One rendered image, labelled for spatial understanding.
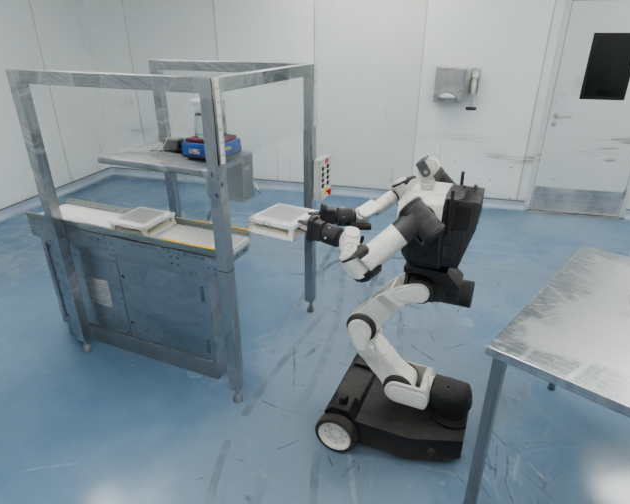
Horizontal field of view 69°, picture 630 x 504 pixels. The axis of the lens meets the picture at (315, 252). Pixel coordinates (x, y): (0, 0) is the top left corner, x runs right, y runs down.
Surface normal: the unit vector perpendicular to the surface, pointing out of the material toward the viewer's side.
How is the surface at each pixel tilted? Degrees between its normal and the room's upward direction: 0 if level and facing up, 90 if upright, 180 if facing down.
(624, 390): 0
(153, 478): 0
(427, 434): 0
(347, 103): 90
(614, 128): 90
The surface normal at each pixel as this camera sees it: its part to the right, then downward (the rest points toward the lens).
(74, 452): 0.00, -0.90
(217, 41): -0.26, 0.41
